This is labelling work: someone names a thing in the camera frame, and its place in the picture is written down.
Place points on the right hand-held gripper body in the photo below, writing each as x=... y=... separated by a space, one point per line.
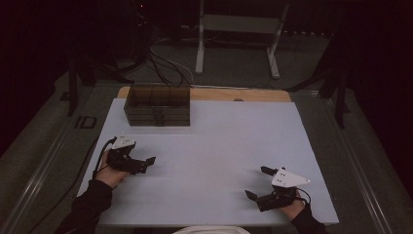
x=276 y=200

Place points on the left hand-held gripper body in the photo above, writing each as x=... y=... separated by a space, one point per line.
x=125 y=162

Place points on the translucent bottom drawer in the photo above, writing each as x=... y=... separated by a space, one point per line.
x=142 y=123

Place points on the brown translucent drawer organizer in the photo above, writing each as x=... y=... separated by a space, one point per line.
x=157 y=104

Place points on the person's right hand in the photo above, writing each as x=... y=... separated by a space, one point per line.
x=292 y=210

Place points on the person's left hand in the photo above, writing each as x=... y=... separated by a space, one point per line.
x=108 y=175

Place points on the person's white clothing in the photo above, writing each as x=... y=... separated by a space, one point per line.
x=211 y=230

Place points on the white foam board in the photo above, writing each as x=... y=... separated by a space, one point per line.
x=211 y=152

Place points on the black stand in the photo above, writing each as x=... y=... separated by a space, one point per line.
x=340 y=104
x=72 y=94

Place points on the wooden table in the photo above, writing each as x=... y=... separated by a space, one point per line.
x=224 y=94

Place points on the grey metal stand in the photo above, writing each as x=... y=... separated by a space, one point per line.
x=200 y=48

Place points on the metal floor rail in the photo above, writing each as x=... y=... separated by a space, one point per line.
x=35 y=182
x=357 y=172

